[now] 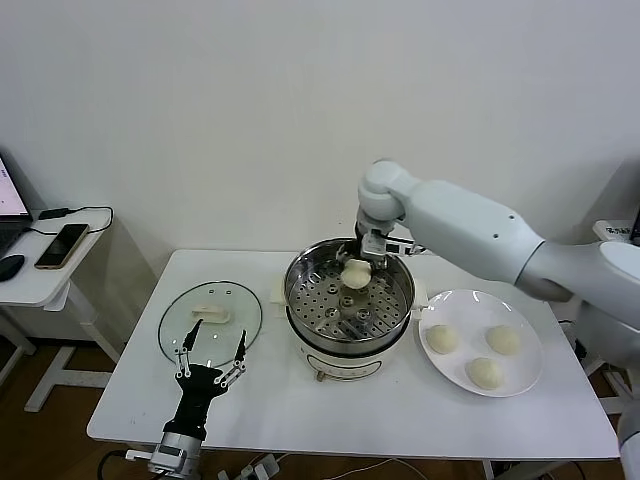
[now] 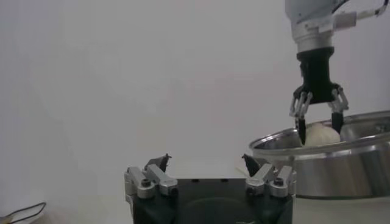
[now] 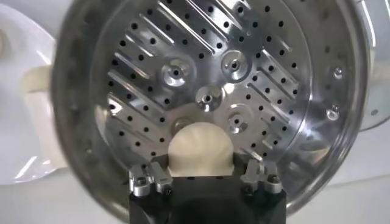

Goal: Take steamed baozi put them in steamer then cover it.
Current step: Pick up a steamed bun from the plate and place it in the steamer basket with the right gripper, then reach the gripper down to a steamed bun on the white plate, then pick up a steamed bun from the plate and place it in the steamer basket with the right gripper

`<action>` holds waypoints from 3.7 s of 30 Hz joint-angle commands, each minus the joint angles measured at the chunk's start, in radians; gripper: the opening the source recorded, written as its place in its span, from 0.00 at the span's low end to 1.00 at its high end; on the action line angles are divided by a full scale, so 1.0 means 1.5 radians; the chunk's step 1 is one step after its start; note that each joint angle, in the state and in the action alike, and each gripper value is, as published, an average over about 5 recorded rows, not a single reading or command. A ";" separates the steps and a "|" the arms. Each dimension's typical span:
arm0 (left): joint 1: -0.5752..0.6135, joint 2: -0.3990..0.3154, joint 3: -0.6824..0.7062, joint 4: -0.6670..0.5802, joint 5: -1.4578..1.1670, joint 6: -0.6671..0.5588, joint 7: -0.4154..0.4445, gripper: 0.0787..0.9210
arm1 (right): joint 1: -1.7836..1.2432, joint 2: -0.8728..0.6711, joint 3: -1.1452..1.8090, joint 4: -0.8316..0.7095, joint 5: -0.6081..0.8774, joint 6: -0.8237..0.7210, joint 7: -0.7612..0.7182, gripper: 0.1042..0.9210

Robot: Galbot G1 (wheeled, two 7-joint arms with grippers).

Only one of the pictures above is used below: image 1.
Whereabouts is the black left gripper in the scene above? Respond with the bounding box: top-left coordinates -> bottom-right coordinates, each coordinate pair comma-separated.
163,319 -> 249,442

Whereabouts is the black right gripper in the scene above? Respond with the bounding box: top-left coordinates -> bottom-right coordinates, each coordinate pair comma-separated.
334,218 -> 392,277

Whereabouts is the white steamed baozi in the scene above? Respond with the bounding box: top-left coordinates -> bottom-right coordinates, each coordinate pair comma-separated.
484,324 -> 522,356
425,323 -> 460,355
341,258 -> 372,291
464,356 -> 504,390

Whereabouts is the round glass pot lid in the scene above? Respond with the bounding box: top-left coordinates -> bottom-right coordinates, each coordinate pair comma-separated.
157,280 -> 264,362

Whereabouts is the stainless steel steamer basket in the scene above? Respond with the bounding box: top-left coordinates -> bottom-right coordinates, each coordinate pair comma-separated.
268,238 -> 431,351

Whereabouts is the white round plate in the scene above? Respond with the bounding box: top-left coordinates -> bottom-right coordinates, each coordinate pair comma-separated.
418,288 -> 545,399

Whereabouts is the black smartphone gold edge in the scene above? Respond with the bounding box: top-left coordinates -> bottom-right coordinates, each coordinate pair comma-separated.
34,223 -> 91,271

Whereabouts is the black computer mouse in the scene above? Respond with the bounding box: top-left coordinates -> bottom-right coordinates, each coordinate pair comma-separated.
0,253 -> 26,282

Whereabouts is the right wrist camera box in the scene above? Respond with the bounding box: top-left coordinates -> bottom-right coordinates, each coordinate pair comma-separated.
362,229 -> 419,261

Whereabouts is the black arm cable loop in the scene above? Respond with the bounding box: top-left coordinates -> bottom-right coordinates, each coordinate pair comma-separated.
97,448 -> 132,480

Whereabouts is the thin black charger cable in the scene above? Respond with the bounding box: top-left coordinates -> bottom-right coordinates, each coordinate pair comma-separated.
22,204 -> 114,236

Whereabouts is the black power cable with adapter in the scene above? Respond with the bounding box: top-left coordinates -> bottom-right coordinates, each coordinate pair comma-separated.
558,319 -> 589,360

